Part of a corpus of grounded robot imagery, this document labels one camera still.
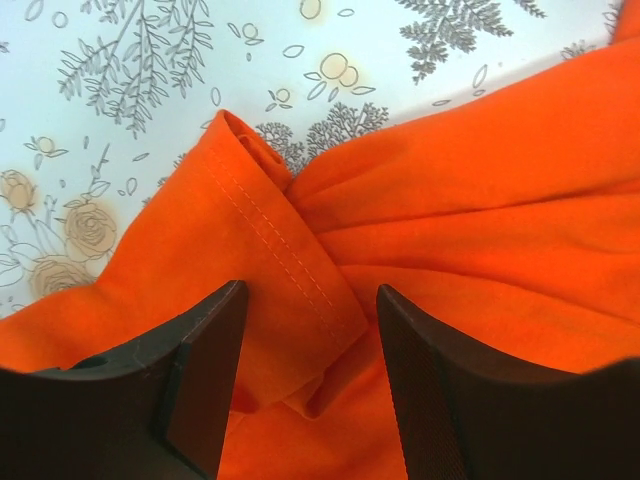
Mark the orange t shirt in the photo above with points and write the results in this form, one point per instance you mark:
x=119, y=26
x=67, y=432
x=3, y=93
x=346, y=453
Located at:
x=514, y=218

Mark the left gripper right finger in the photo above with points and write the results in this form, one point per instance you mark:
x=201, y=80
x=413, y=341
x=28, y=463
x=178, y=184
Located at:
x=465, y=410

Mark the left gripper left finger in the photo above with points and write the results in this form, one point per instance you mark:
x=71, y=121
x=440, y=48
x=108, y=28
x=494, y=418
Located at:
x=155, y=407

